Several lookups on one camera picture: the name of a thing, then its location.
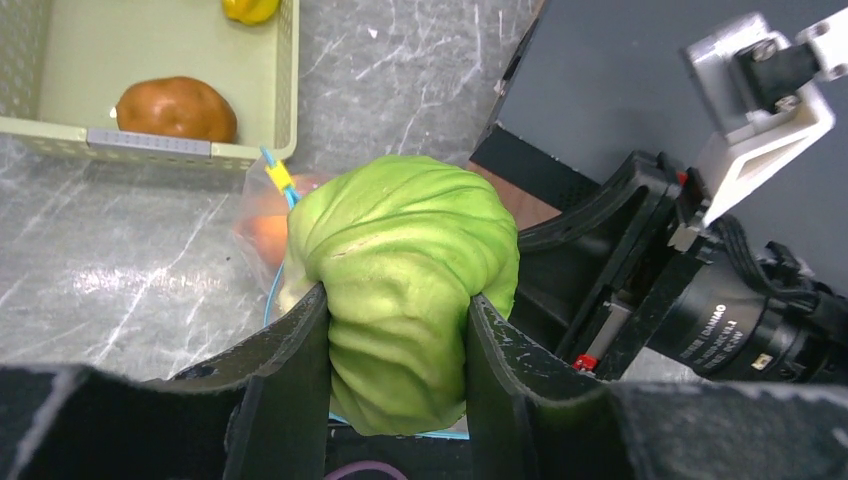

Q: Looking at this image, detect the wooden board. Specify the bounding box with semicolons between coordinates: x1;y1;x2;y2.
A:
466;162;561;230

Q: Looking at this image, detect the brown kiwi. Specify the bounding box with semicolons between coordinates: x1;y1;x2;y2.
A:
115;76;238;143

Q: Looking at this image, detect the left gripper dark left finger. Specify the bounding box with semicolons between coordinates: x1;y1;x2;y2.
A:
1;286;330;479

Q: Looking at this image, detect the orange peach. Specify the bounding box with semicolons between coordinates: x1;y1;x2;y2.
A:
243;215;288;267

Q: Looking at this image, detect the pale green plastic basket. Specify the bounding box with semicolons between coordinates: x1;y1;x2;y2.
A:
1;1;300;170

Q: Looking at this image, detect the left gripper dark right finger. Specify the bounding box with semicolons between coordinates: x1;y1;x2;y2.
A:
466;295;847;479

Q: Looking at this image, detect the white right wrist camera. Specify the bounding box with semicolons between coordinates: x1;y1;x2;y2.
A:
669;10;847;252

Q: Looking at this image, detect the green cabbage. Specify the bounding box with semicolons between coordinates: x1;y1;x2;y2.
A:
278;155;520;436

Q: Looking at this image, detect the grey network switch box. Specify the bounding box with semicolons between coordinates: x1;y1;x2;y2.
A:
471;0;847;289

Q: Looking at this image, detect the clear zip bag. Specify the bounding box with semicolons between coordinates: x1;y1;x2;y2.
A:
233;146;472;442

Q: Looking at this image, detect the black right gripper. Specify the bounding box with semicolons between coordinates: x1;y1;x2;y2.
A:
510;150;697;381

